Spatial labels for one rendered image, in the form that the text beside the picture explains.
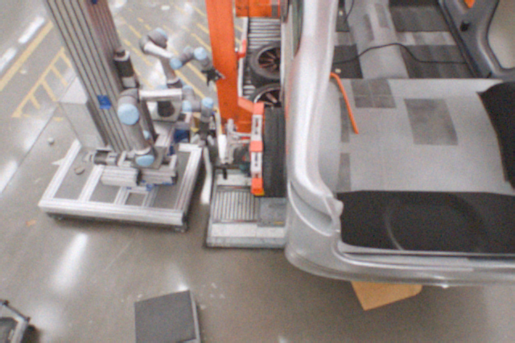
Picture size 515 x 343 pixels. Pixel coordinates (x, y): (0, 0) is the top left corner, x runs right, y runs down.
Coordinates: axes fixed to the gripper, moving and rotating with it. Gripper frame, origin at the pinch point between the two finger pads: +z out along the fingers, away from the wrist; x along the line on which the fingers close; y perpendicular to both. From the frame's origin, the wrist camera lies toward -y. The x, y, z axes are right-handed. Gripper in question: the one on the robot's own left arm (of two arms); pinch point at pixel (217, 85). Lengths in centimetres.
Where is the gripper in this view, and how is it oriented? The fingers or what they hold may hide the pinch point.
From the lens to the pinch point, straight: 305.1
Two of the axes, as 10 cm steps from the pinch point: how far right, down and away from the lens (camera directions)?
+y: 7.2, 4.4, -5.4
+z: 3.1, 5.0, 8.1
